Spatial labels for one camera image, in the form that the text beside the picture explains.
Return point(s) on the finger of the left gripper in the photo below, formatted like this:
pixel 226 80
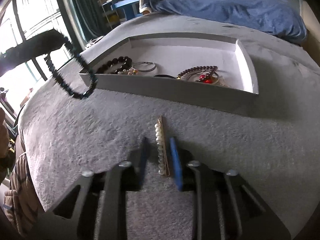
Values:
pixel 38 45

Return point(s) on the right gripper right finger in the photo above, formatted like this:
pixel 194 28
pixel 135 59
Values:
pixel 225 206

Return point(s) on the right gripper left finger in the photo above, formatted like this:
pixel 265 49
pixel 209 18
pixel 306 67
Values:
pixel 95 204

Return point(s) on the pearl bar hair clip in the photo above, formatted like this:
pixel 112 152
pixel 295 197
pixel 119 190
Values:
pixel 163 164

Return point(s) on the thin metal bangle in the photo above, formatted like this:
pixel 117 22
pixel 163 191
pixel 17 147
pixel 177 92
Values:
pixel 208 77
pixel 144 66

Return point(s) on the person's left hand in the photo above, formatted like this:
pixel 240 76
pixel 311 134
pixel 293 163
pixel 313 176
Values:
pixel 4 135

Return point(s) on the teal curtain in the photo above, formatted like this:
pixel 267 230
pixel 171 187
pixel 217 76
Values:
pixel 86 19

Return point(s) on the blue desk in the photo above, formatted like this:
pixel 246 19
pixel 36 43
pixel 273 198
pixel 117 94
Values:
pixel 130 2

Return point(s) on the shallow grey cardboard tray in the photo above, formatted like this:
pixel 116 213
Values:
pixel 178 55

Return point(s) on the beige wardrobe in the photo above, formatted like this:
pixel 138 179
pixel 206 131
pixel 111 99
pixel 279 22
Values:
pixel 311 44

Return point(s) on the blue duvet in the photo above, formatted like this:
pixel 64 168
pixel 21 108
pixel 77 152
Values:
pixel 274 17

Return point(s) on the window with dark frame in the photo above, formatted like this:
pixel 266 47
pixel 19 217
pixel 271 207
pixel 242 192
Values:
pixel 24 19

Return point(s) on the white wire shelf rack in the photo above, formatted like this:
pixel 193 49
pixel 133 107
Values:
pixel 110 15

